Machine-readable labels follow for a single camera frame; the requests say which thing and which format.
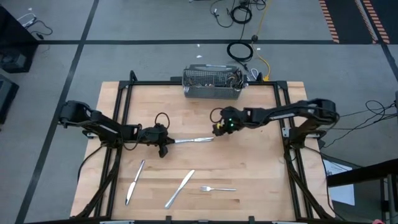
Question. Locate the black table frame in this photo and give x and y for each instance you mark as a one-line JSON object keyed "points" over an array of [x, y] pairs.
{"points": [[149, 83]]}

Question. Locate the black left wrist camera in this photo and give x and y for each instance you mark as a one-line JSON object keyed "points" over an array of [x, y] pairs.
{"points": [[159, 127]]}

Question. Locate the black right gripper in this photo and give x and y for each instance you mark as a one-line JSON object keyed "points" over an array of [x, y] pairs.
{"points": [[236, 124]]}

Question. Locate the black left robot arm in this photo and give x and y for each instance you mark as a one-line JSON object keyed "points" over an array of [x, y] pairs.
{"points": [[102, 126]]}

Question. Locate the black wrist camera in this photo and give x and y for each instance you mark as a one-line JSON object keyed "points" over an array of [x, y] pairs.
{"points": [[228, 112], [159, 127]]}

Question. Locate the silver knife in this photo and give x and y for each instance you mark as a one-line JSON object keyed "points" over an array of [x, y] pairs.
{"points": [[187, 179], [131, 193]]}

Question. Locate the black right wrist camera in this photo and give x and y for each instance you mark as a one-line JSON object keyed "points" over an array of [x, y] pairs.
{"points": [[228, 112]]}

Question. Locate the silver spoon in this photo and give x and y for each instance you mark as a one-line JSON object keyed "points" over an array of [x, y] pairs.
{"points": [[234, 79]]}

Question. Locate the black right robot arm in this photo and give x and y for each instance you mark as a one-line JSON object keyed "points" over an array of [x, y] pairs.
{"points": [[292, 112]]}

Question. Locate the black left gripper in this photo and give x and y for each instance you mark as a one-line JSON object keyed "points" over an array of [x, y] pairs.
{"points": [[152, 138]]}

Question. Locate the white paper sheet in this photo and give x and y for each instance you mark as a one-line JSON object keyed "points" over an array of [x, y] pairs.
{"points": [[342, 193]]}

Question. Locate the black box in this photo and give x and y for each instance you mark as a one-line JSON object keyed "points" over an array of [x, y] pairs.
{"points": [[7, 99]]}

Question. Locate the black cabinet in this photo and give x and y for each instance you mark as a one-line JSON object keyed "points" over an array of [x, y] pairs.
{"points": [[15, 46]]}

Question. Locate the silver fork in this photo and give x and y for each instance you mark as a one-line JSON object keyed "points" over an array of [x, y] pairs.
{"points": [[192, 140], [210, 84], [205, 188], [196, 84]]}

